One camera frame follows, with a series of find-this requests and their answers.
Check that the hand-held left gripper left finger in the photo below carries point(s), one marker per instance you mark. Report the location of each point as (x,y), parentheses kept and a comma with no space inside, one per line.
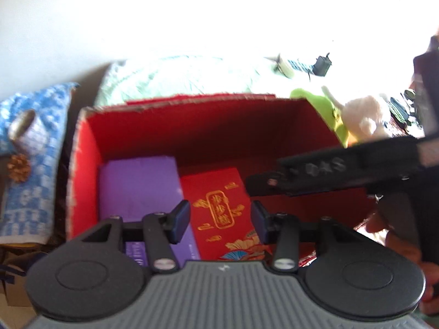
(180,220)

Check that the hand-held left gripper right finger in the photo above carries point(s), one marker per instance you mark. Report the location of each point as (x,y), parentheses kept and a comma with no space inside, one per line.
(259,222)

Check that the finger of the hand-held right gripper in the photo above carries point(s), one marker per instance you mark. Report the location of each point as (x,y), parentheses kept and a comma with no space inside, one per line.
(264,183)

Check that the red cardboard box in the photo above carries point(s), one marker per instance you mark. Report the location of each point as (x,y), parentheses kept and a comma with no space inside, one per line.
(205,133)

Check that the person's right hand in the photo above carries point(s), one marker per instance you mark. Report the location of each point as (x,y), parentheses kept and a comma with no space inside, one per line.
(403,248)

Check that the red gold-print packet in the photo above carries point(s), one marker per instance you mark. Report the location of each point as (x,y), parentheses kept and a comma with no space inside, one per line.
(214,186)

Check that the cream plush toy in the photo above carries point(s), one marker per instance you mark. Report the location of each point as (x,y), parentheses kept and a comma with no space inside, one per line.
(360,113)

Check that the purple box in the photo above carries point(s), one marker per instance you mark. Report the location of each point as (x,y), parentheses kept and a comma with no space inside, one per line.
(137,185)

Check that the green plush toy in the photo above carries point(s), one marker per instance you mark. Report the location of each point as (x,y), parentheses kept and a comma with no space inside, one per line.
(319,107)

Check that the dark clutter pile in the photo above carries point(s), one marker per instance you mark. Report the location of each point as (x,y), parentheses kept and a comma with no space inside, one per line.
(403,108)

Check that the black charger plug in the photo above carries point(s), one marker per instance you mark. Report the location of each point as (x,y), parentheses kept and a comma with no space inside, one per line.
(323,64)

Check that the dark striped object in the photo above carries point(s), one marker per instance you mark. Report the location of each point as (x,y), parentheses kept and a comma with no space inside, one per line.
(301,67)

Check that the blue white checkered towel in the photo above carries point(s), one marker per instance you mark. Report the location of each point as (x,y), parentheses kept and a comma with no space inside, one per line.
(44,185)

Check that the light green blanket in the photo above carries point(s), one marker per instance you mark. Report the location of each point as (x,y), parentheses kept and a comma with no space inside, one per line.
(171,75)

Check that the pine cone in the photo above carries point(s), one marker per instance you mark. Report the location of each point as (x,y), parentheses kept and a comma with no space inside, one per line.
(19,168)

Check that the brown cardboard carton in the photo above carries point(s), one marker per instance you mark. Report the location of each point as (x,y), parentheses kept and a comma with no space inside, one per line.
(15,291)

